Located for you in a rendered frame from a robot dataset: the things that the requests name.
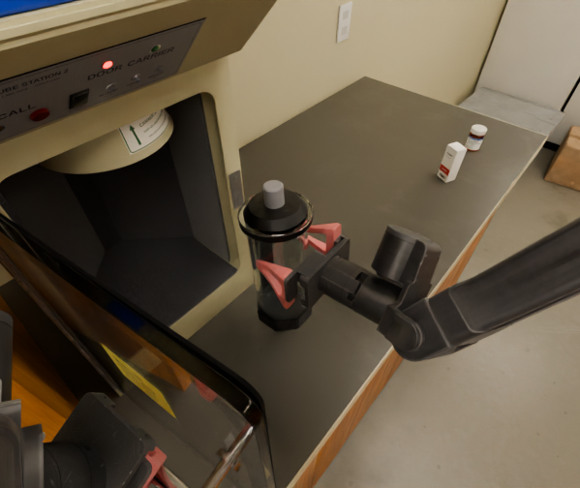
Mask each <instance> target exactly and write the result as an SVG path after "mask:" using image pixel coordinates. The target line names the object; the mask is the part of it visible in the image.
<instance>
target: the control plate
mask: <svg viewBox="0 0 580 488"><path fill-rule="evenodd" d="M205 20H206V17H205V18H202V19H198V20H195V21H192V22H188V23H185V24H182V25H179V26H175V27H172V28H169V29H167V30H163V31H160V32H157V33H154V34H150V35H147V36H144V37H140V38H137V39H134V40H131V41H128V42H125V43H122V44H119V45H115V46H110V47H106V48H103V49H100V50H97V51H93V52H90V53H87V54H84V55H80V56H78V57H75V58H72V59H68V60H65V61H62V62H58V63H55V64H52V65H49V66H45V67H42V68H40V69H37V70H33V71H30V72H27V73H23V74H20V75H17V76H11V77H8V78H5V79H2V80H0V125H4V126H5V129H4V130H3V131H1V132H0V141H3V140H5V139H8V138H10V137H15V136H17V135H20V134H22V133H25V132H27V131H30V130H33V129H35V128H38V127H40V126H43V125H45V124H47V123H50V122H52V121H55V120H58V119H60V118H63V117H65V116H68V115H70V114H73V113H76V112H78V111H81V110H83V109H86V108H89V107H92V106H94V105H97V104H100V103H102V102H105V101H107V100H110V99H112V98H115V97H118V96H120V95H123V94H125V93H128V92H131V91H133V90H136V89H138V88H140V87H142V86H145V85H148V84H150V83H153V82H155V81H158V80H161V79H163V78H166V77H168V76H173V75H175V74H177V73H178V71H179V69H180V67H181V65H182V63H183V61H184V59H185V57H186V56H187V54H188V52H189V50H190V48H191V46H192V44H193V42H194V40H195V38H196V37H197V35H198V32H199V30H200V28H201V26H202V25H203V23H204V21H205ZM154 45H161V48H160V49H159V50H158V51H156V52H154V53H150V52H149V49H150V48H151V47H152V46H154ZM107 60H113V61H114V63H113V65H112V66H111V67H109V68H107V69H102V68H101V65H102V64H103V63H104V62H106V61H107ZM159 66H164V67H163V69H162V70H163V73H162V74H160V75H159V73H158V72H154V70H155V68H157V67H159ZM136 74H140V77H139V79H140V82H139V83H136V81H135V80H131V78H132V76H134V75H136ZM111 83H116V84H115V87H114V88H115V89H116V91H114V92H111V91H110V90H106V87H107V86H108V85H109V84H111ZM88 88H89V96H88V102H87V104H84V105H82V106H79V107H75V108H72V109H69V101H70V95H72V94H75V93H76V92H79V91H82V90H85V89H88ZM40 108H47V109H48V110H49V116H48V117H47V118H46V119H44V120H41V121H32V120H31V118H30V114H31V113H32V112H34V111H35V110H37V109H40Z"/></svg>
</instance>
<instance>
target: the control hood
mask: <svg viewBox="0 0 580 488"><path fill-rule="evenodd" d="M276 2H277V0H76V1H72V2H67V3H63V4H58V5H54V6H49V7H45V8H40V9H37V10H32V11H28V12H23V13H19V14H14V15H6V16H2V17H0V80H2V79H5V78H8V77H11V76H17V75H20V74H23V73H27V72H30V71H33V70H37V69H40V68H42V67H45V66H49V65H52V64H55V63H58V62H62V61H65V60H68V59H72V58H75V57H78V56H80V55H84V54H87V53H90V52H93V51H97V50H100V49H103V48H106V47H110V46H115V45H119V44H122V43H125V42H128V41H131V40H134V39H137V38H140V37H144V36H147V35H150V34H154V33H157V32H160V31H163V30H167V29H169V28H172V27H175V26H179V25H182V24H185V23H188V22H192V21H195V20H198V19H202V18H205V17H206V20H205V21H204V23H203V25H202V26H201V28H200V30H199V32H198V35H197V37H196V38H195V40H194V42H193V44H192V46H191V48H190V50H189V52H188V54H187V56H186V57H185V59H184V61H183V63H182V65H181V67H180V69H179V71H178V73H177V74H175V75H173V76H168V77H166V78H163V79H161V80H158V81H155V82H153V83H150V84H148V85H145V86H142V87H140V88H138V89H136V90H133V91H131V92H128V93H125V94H123V95H120V96H118V97H115V98H112V99H110V100H107V101H105V102H102V103H100V104H97V105H94V106H92V107H89V108H86V109H83V110H81V111H78V112H76V113H73V114H70V115H68V116H65V117H63V118H60V119H58V120H55V121H52V122H50V123H47V124H45V125H43V126H40V127H38V128H35V129H33V130H30V131H27V132H25V133H22V134H20V135H17V136H15V137H10V138H8V139H5V140H3V141H0V144H2V143H4V142H7V141H9V140H12V139H14V138H17V137H21V136H24V135H26V134H29V133H31V132H34V131H36V130H39V129H41V128H43V127H46V126H48V125H51V124H53V123H56V122H59V121H61V120H64V119H66V118H69V117H71V116H74V115H77V114H79V113H82V112H84V111H86V110H88V109H91V108H93V107H98V106H100V105H103V104H105V103H108V102H110V101H113V100H116V99H118V98H121V97H123V96H126V95H128V94H131V93H134V92H136V91H138V90H140V89H143V88H145V87H148V86H150V85H153V84H156V83H158V82H161V81H163V80H166V79H168V78H171V77H174V76H178V75H180V74H183V73H185V72H188V71H191V70H192V69H195V68H197V67H200V66H202V65H205V64H207V63H210V62H213V61H215V60H218V59H220V58H223V57H225V56H228V55H231V54H233V53H235V52H237V51H240V50H241V49H242V48H243V46H244V45H246V43H247V42H248V40H249V39H250V38H251V36H252V35H253V34H254V32H255V31H256V29H257V28H258V27H259V25H260V24H261V22H262V21H263V19H264V18H265V17H266V15H267V14H268V13H269V11H270V10H271V9H272V7H273V6H274V4H275V3H276Z"/></svg>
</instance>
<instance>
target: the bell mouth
mask: <svg viewBox="0 0 580 488"><path fill-rule="evenodd" d="M172 131H173V121H172V118H171V117H170V115H169V114H168V112H167V111H166V110H165V109H164V108H163V109H161V110H158V111H156V112H154V113H152V114H149V115H147V116H145V117H142V118H140V119H139V120H136V121H134V122H132V123H130V124H127V125H125V126H123V127H120V128H118V129H116V130H114V131H111V132H109V133H107V134H104V135H102V136H100V137H96V138H94V139H92V140H89V141H87V142H85V143H83V144H81V145H79V146H77V147H74V148H72V149H70V150H67V151H65V152H63V153H61V154H58V155H56V156H54V157H51V158H49V159H47V160H45V161H42V162H40V163H39V165H40V166H42V167H44V168H47V169H50V170H54V171H58V172H63V173H73V174H86V173H97V172H104V171H109V170H113V169H118V168H123V167H125V166H128V165H131V164H134V163H136V162H138V161H140V160H143V159H144V158H146V157H148V156H150V155H151V154H153V153H155V152H156V151H157V150H159V149H160V148H161V147H162V146H163V145H164V144H165V143H166V142H167V141H168V139H169V138H170V136H171V134H172Z"/></svg>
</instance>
